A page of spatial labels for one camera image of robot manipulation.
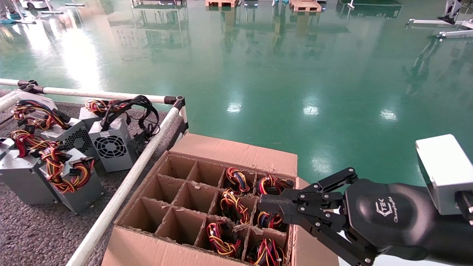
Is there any person with blue shoe covers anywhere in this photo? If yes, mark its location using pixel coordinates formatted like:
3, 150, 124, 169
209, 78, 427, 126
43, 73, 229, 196
0, 0, 23, 25

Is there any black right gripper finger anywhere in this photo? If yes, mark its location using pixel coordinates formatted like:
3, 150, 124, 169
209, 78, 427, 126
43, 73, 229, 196
259, 167, 359, 214

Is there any grey power supply honeycomb vent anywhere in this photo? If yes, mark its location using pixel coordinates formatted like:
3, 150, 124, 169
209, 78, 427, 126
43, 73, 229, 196
41, 117, 99, 160

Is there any black and white stand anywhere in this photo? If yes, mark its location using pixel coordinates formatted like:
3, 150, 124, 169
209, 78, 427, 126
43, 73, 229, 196
438, 0, 462, 24

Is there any brown cardboard box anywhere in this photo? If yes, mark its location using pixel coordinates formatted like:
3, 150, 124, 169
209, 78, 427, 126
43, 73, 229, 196
101, 133, 340, 266

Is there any black pipe connector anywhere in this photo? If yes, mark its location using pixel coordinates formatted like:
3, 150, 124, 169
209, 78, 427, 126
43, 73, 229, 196
164, 95, 186, 111
17, 79, 45, 95

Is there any white pipe post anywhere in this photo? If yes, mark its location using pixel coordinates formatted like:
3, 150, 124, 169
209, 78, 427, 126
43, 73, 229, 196
180, 107, 190, 134

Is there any grey power supply with fan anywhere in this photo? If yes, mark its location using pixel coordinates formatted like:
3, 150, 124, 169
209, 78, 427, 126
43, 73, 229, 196
89, 95, 161, 173

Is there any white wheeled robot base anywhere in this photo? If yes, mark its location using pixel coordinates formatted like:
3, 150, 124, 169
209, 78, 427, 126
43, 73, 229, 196
18, 0, 52, 10

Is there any cardboard divider insert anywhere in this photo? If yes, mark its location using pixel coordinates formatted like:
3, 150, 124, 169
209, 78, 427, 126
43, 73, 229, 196
116, 152, 294, 266

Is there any wooden pallet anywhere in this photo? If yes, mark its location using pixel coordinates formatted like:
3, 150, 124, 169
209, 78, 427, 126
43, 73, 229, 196
205, 0, 240, 8
289, 0, 323, 13

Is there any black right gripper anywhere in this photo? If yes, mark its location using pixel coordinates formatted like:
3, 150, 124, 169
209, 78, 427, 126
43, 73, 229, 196
283, 179, 444, 266

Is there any white pipe rail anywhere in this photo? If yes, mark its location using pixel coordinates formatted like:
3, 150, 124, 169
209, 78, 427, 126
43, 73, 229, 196
0, 91, 21, 111
67, 106, 185, 266
0, 78, 185, 105

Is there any white floor beam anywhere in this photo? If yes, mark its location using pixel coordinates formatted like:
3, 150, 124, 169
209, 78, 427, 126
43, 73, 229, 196
436, 30, 473, 39
406, 18, 473, 30

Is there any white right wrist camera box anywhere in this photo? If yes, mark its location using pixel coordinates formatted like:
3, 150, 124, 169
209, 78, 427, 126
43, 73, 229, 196
415, 134, 473, 216

